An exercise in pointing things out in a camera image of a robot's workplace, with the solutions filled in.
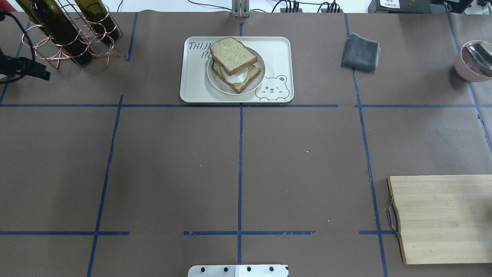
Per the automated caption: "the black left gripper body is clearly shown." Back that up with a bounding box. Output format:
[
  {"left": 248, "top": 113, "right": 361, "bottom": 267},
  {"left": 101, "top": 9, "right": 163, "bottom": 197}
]
[{"left": 0, "top": 12, "right": 37, "bottom": 83}]

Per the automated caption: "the white plate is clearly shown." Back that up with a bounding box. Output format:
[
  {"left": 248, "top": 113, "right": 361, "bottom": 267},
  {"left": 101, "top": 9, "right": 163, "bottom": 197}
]
[{"left": 204, "top": 47, "right": 266, "bottom": 96}]

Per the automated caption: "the cream bear tray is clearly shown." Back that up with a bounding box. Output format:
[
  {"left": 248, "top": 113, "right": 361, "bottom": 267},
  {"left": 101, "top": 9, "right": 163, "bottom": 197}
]
[{"left": 180, "top": 37, "right": 294, "bottom": 104}]

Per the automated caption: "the dark green wine bottle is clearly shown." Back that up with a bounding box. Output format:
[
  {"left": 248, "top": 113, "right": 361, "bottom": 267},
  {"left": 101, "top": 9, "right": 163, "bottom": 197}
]
[{"left": 16, "top": 0, "right": 93, "bottom": 65}]

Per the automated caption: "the fried egg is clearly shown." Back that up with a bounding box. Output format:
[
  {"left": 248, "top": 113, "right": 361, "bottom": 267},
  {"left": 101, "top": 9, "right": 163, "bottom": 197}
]
[{"left": 219, "top": 67, "right": 249, "bottom": 85}]

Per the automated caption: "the grey folded cloth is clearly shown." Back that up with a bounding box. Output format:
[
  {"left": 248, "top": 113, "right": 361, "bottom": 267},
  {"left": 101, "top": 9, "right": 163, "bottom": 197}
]
[{"left": 341, "top": 33, "right": 381, "bottom": 72}]

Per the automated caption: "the black computer box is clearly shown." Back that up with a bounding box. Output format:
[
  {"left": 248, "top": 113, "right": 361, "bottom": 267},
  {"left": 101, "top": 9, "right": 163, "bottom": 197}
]
[{"left": 367, "top": 0, "right": 473, "bottom": 14}]

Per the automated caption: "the wooden cutting board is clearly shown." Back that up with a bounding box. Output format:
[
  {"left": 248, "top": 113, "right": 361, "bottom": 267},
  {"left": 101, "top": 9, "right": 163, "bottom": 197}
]
[{"left": 387, "top": 175, "right": 492, "bottom": 265}]

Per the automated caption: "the pink bowl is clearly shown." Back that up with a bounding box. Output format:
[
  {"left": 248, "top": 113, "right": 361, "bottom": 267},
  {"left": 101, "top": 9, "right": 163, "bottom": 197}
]
[{"left": 454, "top": 40, "right": 491, "bottom": 82}]

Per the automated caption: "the metal scoop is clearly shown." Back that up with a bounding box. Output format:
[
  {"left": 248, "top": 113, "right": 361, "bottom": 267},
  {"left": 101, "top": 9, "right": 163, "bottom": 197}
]
[{"left": 466, "top": 42, "right": 492, "bottom": 77}]

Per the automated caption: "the copper wire bottle rack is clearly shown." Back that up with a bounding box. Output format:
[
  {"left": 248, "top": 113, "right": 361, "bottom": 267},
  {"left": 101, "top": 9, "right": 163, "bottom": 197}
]
[{"left": 18, "top": 0, "right": 122, "bottom": 68}]

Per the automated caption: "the aluminium frame post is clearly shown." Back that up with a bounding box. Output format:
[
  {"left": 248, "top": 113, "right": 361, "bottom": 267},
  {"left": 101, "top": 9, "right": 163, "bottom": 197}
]
[{"left": 231, "top": 0, "right": 251, "bottom": 18}]

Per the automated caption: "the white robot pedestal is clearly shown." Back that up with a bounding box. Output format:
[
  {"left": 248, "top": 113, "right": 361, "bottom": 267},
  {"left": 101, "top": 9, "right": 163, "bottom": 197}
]
[{"left": 188, "top": 264, "right": 289, "bottom": 277}]

